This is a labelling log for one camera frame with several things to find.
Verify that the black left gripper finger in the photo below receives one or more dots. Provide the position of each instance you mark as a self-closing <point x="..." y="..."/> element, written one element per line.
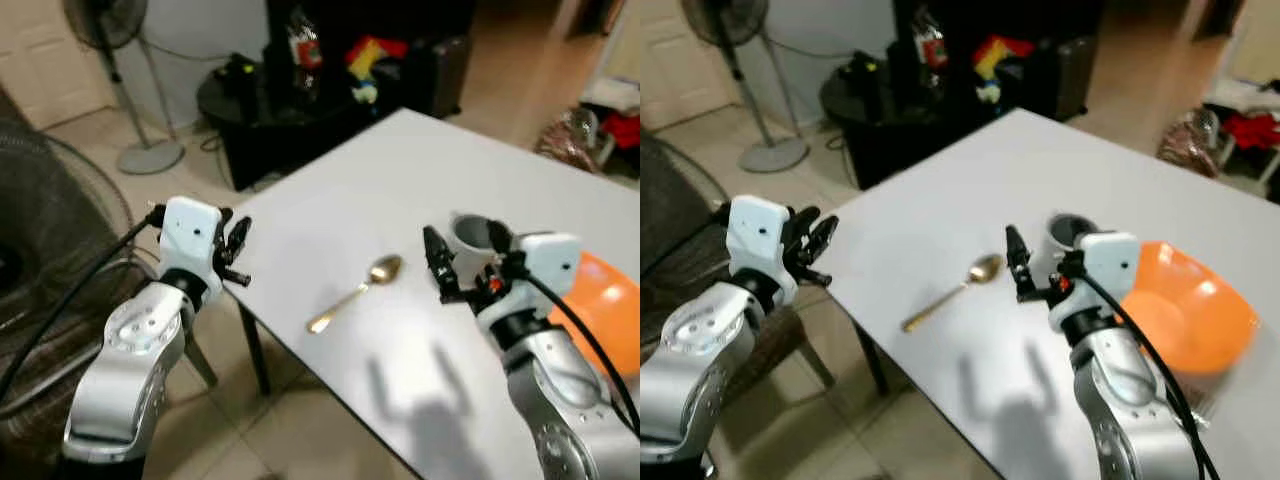
<point x="225" y="222"/>
<point x="826" y="236"/>
<point x="243" y="238"/>
<point x="808" y="226"/>

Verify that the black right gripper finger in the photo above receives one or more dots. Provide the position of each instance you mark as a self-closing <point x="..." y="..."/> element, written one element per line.
<point x="438" y="262"/>
<point x="501" y="236"/>
<point x="1019" y="260"/>
<point x="1086" y="235"/>

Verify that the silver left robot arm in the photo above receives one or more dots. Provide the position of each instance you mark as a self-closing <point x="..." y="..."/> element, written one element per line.
<point x="690" y="360"/>
<point x="125" y="370"/>

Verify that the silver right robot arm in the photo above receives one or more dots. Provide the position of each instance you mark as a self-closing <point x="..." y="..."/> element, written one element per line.
<point x="1125" y="410"/>
<point x="570" y="400"/>

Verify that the grey cup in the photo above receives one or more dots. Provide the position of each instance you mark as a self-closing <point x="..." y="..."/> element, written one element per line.
<point x="1060" y="245"/>
<point x="468" y="250"/>

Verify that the gold metal spoon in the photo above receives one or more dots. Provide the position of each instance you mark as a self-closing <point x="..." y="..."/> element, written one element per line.
<point x="986" y="268"/>
<point x="385" y="269"/>

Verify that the black table leg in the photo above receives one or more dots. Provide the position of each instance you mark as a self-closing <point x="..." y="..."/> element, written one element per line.
<point x="253" y="345"/>
<point x="872" y="358"/>

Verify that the black round side table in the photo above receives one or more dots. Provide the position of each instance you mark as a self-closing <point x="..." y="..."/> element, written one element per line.
<point x="890" y="130"/>
<point x="270" y="130"/>

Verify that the patterned brown bag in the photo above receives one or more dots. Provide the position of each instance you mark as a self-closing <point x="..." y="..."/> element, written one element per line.
<point x="562" y="145"/>
<point x="1185" y="148"/>

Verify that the grey standing fan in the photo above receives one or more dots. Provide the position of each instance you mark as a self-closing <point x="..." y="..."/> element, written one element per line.
<point x="140" y="110"/>
<point x="765" y="110"/>

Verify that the orange plastic bowl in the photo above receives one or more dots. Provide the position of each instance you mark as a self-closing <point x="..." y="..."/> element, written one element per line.
<point x="605" y="310"/>
<point x="1190" y="310"/>

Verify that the dark floor fan grille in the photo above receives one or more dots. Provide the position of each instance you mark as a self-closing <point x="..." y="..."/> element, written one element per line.
<point x="50" y="230"/>
<point x="670" y="190"/>

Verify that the red cloth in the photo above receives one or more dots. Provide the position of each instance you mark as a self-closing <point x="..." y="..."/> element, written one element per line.
<point x="1250" y="130"/>
<point x="622" y="130"/>

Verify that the dark suitcase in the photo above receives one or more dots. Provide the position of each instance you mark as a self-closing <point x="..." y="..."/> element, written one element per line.
<point x="1065" y="75"/>
<point x="440" y="75"/>

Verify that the clear bottle with red label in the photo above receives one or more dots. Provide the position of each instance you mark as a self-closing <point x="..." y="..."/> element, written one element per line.
<point x="930" y="52"/>
<point x="305" y="55"/>

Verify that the white door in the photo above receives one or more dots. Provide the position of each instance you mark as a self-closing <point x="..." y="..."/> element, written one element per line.
<point x="45" y="55"/>
<point x="680" y="55"/>

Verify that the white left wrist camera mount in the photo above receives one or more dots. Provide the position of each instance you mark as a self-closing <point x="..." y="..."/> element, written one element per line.
<point x="188" y="240"/>
<point x="757" y="238"/>

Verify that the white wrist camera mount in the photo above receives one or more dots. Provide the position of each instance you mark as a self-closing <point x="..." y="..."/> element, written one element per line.
<point x="188" y="240"/>
<point x="550" y="262"/>
<point x="757" y="238"/>
<point x="1110" y="270"/>

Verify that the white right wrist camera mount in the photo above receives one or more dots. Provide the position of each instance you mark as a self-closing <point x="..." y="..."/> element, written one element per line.
<point x="1110" y="270"/>
<point x="550" y="262"/>

